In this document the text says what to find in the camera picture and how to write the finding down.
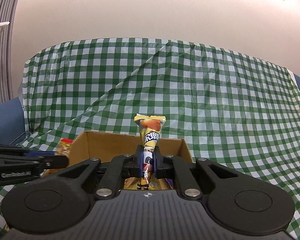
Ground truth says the grey curtain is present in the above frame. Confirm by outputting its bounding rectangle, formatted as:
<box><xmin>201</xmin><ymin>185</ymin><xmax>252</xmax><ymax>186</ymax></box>
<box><xmin>0</xmin><ymin>0</ymin><xmax>24</xmax><ymax>103</ymax></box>

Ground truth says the orange red snack packet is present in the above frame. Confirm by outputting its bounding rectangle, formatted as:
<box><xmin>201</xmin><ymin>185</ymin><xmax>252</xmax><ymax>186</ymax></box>
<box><xmin>56</xmin><ymin>138</ymin><xmax>73</xmax><ymax>158</ymax></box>

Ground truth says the cardboard box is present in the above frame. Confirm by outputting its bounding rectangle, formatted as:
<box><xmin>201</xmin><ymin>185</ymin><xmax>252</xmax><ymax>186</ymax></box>
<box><xmin>42</xmin><ymin>131</ymin><xmax>194</xmax><ymax>190</ymax></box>

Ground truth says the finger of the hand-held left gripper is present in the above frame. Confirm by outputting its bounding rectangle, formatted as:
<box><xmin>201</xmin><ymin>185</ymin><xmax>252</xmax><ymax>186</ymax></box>
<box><xmin>0</xmin><ymin>143</ymin><xmax>57</xmax><ymax>155</ymax></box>
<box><xmin>0</xmin><ymin>155</ymin><xmax>68</xmax><ymax>169</ymax></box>

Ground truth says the yellow snack packet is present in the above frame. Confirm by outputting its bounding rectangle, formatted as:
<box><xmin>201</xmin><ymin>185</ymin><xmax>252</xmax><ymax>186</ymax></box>
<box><xmin>134</xmin><ymin>114</ymin><xmax>167</xmax><ymax>190</ymax></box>

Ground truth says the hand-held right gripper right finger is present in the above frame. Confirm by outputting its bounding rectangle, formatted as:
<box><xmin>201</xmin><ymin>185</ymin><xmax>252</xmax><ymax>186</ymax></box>
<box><xmin>154</xmin><ymin>147</ymin><xmax>238</xmax><ymax>200</ymax></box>

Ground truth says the green checkered tablecloth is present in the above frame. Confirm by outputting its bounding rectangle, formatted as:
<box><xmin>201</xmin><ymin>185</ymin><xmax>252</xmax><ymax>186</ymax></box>
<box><xmin>0</xmin><ymin>37</ymin><xmax>300</xmax><ymax>240</ymax></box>

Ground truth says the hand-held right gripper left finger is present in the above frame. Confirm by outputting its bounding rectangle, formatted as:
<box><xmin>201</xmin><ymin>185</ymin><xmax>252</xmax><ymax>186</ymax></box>
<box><xmin>55</xmin><ymin>145</ymin><xmax>143</xmax><ymax>200</ymax></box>

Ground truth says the blue sofa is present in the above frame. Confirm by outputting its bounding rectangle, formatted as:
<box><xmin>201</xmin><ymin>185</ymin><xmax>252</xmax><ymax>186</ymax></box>
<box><xmin>0</xmin><ymin>75</ymin><xmax>300</xmax><ymax>147</ymax></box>

